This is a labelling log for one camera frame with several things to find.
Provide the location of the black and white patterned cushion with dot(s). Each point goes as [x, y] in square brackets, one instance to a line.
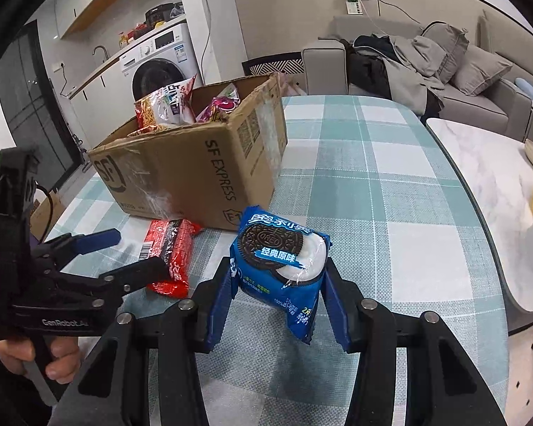
[271, 64]

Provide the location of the grey pillow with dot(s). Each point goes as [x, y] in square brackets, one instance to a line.
[448, 49]
[482, 71]

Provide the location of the red packet on appliance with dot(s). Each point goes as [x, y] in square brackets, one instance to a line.
[140, 30]

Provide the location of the white kitchen counter cabinet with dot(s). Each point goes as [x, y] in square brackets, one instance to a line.
[97, 97]

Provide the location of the person's left hand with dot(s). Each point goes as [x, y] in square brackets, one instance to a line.
[13, 353]

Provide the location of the wall control panel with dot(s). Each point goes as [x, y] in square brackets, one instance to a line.
[354, 1]

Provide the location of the orange noodle snack packet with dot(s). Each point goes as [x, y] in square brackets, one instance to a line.
[160, 106]

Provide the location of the yellow bottle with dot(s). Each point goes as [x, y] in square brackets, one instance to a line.
[123, 41]

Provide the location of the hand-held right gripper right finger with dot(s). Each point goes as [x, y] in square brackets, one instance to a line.
[337, 311]

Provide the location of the grey hoodie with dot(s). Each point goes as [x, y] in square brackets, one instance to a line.
[415, 71]

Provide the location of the person's left forearm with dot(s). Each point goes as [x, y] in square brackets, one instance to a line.
[4, 399]

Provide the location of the dark glass door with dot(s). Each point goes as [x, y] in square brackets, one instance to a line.
[31, 111]

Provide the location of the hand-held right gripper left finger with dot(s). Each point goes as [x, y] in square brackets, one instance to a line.
[220, 307]

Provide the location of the brown cardboard box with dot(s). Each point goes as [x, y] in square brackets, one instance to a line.
[182, 173]

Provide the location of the small cardboard box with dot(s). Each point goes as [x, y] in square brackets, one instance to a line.
[46, 215]

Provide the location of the white washing machine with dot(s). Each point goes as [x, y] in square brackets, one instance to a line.
[160, 49]

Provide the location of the wall socket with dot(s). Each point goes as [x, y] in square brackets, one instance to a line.
[58, 67]

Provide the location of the grey sofa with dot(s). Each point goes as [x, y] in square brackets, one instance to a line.
[324, 66]

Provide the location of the purple candy packet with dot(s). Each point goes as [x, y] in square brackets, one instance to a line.
[220, 104]

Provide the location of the blue cookie packet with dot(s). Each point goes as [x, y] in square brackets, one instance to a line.
[280, 248]

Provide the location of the white marble table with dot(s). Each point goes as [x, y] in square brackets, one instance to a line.
[484, 177]

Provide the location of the kitchen faucet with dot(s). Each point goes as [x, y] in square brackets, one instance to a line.
[100, 51]

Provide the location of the black rice cooker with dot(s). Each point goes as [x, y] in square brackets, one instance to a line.
[158, 13]

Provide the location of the white wall cabinet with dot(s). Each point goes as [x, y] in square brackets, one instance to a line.
[102, 4]

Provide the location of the red and black snack packet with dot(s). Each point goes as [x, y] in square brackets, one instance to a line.
[177, 257]

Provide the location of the teal checked tablecloth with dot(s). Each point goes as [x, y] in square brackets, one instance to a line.
[382, 186]

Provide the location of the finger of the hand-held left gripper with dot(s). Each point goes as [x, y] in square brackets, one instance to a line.
[151, 268]
[95, 238]

